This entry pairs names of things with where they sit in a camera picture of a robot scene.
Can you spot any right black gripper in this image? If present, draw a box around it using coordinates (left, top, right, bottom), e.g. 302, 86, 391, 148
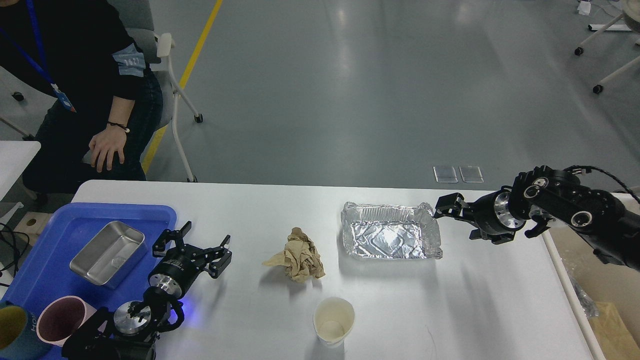
433, 190, 526, 245

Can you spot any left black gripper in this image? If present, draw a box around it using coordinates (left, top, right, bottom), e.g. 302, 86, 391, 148
148, 221, 233, 300

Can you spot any steel rectangular container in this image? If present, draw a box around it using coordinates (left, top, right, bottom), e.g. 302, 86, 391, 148
69, 221, 149, 290

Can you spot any aluminium foil tray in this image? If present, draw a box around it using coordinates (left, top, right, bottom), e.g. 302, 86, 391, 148
340, 202, 443, 260

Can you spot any pink mug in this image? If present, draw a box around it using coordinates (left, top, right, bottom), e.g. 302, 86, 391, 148
36, 295, 97, 347

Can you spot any white paper cup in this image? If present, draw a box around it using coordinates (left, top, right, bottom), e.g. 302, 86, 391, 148
313, 296, 355, 349

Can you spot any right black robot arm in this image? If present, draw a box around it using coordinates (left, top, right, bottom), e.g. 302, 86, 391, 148
434, 165, 640, 271

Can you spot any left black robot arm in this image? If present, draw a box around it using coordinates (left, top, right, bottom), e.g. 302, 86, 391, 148
61, 221, 233, 360

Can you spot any right floor plate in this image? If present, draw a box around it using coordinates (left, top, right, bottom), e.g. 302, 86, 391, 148
458, 165, 485, 183

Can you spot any floor plate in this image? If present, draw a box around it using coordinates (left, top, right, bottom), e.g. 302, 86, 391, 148
432, 165, 458, 183
458, 165, 485, 183

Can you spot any left floor plate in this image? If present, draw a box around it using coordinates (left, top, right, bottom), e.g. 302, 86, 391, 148
432, 165, 458, 183

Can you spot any crumpled brown paper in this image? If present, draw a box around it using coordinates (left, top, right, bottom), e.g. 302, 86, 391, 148
262, 227, 326, 284

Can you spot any blue plastic tray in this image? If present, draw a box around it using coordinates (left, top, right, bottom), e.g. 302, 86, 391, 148
0, 202, 177, 360

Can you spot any wooden block with hole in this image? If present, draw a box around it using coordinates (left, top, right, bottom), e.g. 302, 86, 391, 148
14, 211, 53, 247

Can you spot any white plastic bin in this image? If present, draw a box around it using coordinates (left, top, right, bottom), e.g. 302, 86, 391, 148
542, 192, 640, 360

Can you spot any blue mug yellow inside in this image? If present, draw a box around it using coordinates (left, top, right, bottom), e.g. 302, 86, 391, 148
0, 301, 51, 360

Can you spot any white side table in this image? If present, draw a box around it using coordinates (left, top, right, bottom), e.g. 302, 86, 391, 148
0, 140, 41, 200

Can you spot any person in black clothes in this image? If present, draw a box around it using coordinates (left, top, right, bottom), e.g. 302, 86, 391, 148
0, 0, 163, 194

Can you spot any white wheeled furniture base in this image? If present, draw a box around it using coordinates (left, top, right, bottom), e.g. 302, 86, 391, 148
574, 0, 640, 96

